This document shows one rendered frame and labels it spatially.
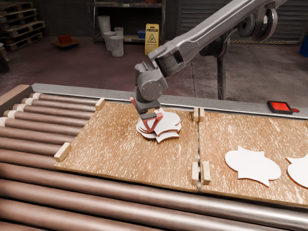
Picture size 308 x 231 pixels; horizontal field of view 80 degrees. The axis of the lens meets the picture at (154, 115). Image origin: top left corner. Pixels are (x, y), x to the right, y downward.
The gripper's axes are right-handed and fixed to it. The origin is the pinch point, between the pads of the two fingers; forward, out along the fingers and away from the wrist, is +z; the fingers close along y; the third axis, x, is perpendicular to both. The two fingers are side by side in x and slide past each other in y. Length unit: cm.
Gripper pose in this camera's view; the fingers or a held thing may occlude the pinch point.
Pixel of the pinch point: (145, 121)
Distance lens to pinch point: 63.1
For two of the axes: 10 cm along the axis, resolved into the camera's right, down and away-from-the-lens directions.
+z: -0.1, 8.0, 6.0
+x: -9.3, 2.1, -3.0
